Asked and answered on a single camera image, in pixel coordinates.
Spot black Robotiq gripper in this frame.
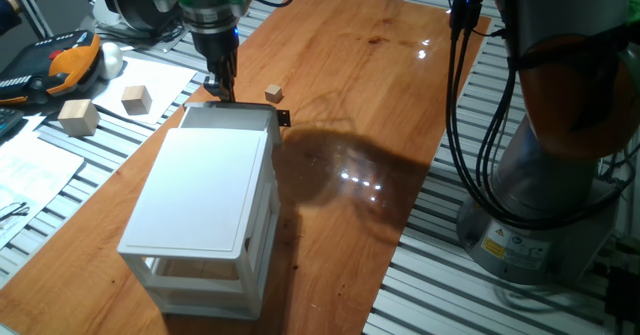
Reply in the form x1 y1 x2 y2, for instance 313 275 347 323
191 24 241 103

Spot white plastic drawer cabinet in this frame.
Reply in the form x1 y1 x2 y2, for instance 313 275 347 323
117 127 282 321

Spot small wooden cube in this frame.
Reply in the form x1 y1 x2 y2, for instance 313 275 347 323
264 83 284 105

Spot medium wooden cube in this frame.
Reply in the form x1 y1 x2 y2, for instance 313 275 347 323
120 84 153 116

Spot white egg shaped object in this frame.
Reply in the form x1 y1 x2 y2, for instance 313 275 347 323
98 42 125 81

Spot black round spool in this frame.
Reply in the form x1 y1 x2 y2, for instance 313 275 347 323
101 0 186 34

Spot glossy orange wooden board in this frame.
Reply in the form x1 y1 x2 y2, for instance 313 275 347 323
0 0 492 335

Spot large wooden cube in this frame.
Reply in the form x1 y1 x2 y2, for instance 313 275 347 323
57 98 101 138

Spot black orange teach pendant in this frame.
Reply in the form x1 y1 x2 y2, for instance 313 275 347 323
0 29 104 107

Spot printed white paper sheet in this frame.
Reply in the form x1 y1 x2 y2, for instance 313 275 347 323
0 132 85 250

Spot black computer keyboard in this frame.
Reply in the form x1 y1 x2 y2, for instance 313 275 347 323
0 106 25 139

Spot black rimmed eyeglasses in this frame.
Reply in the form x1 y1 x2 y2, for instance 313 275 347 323
0 201 30 224

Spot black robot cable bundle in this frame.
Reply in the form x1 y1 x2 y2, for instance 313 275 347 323
444 0 640 232

